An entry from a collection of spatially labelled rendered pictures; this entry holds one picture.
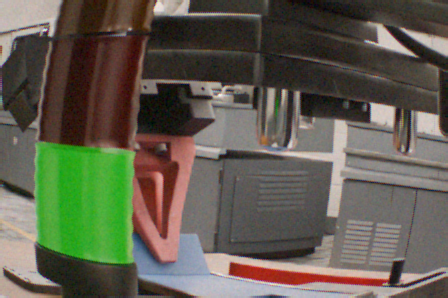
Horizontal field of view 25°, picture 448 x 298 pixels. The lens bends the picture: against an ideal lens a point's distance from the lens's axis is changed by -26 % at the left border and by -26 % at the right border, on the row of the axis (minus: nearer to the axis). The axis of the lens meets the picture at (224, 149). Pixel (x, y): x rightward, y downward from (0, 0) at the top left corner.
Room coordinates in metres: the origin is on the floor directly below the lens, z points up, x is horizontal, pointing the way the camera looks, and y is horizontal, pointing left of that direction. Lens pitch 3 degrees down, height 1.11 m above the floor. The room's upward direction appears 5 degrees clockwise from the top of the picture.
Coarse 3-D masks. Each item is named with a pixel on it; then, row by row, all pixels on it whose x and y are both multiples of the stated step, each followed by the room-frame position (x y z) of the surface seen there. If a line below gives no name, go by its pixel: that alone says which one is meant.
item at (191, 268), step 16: (192, 240) 0.75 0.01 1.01; (144, 256) 0.72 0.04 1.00; (192, 256) 0.75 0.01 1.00; (144, 272) 0.71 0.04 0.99; (160, 272) 0.72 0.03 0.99; (176, 272) 0.73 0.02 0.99; (192, 272) 0.74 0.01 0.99; (208, 272) 0.75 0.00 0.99; (176, 288) 0.67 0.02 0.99; (192, 288) 0.68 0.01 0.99; (208, 288) 0.69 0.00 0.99; (224, 288) 0.69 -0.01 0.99; (240, 288) 0.69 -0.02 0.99; (256, 288) 0.70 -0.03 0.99; (272, 288) 0.70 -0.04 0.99; (288, 288) 0.70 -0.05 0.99
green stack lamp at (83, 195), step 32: (64, 160) 0.34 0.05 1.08; (96, 160) 0.35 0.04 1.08; (128, 160) 0.36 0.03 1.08; (64, 192) 0.34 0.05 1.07; (96, 192) 0.34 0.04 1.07; (128, 192) 0.36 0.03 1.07; (64, 224) 0.34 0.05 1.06; (96, 224) 0.34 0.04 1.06; (128, 224) 0.36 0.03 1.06; (96, 256) 0.34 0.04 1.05; (128, 256) 0.36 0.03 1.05
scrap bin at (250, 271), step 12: (240, 264) 1.02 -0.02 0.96; (252, 264) 1.01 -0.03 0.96; (240, 276) 1.02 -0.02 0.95; (252, 276) 1.01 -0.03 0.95; (264, 276) 1.00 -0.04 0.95; (276, 276) 0.99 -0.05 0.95; (288, 276) 0.98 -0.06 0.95; (300, 276) 0.97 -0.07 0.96; (312, 276) 0.96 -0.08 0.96; (324, 276) 0.95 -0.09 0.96; (336, 276) 0.94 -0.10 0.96; (348, 276) 0.93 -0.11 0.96
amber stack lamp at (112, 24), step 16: (64, 0) 0.35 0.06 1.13; (80, 0) 0.34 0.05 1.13; (96, 0) 0.34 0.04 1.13; (112, 0) 0.34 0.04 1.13; (128, 0) 0.35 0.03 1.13; (144, 0) 0.35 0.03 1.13; (64, 16) 0.35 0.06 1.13; (80, 16) 0.34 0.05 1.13; (96, 16) 0.34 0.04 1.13; (112, 16) 0.34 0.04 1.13; (128, 16) 0.35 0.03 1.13; (144, 16) 0.35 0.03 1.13; (64, 32) 0.35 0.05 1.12; (80, 32) 0.34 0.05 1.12; (96, 32) 0.35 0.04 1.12; (112, 32) 0.35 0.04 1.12; (128, 32) 0.36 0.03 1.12; (144, 32) 0.36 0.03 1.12
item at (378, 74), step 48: (192, 0) 0.63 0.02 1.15; (240, 0) 0.60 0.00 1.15; (288, 0) 0.60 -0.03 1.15; (336, 0) 0.57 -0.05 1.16; (384, 0) 0.54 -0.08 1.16; (432, 0) 0.51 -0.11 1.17; (192, 48) 0.59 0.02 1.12; (240, 48) 0.56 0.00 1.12; (288, 48) 0.57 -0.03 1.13; (336, 48) 0.59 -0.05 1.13; (384, 48) 0.63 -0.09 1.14; (288, 96) 0.58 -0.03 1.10; (336, 96) 0.59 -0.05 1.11; (384, 96) 0.63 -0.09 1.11; (432, 96) 0.67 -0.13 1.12; (288, 144) 0.58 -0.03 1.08
